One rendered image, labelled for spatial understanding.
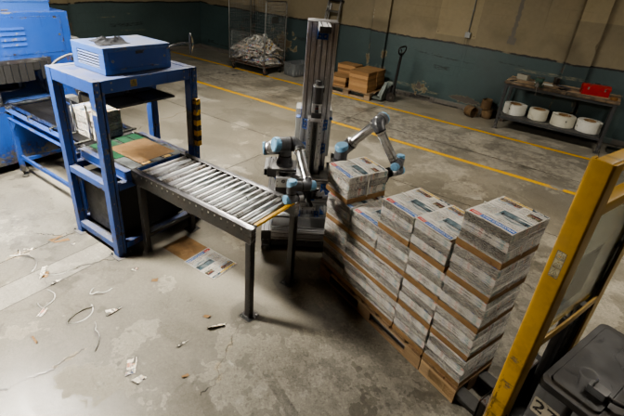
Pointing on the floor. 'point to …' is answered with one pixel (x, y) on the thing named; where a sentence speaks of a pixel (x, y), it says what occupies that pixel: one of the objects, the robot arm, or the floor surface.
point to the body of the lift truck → (547, 387)
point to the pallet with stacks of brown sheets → (358, 79)
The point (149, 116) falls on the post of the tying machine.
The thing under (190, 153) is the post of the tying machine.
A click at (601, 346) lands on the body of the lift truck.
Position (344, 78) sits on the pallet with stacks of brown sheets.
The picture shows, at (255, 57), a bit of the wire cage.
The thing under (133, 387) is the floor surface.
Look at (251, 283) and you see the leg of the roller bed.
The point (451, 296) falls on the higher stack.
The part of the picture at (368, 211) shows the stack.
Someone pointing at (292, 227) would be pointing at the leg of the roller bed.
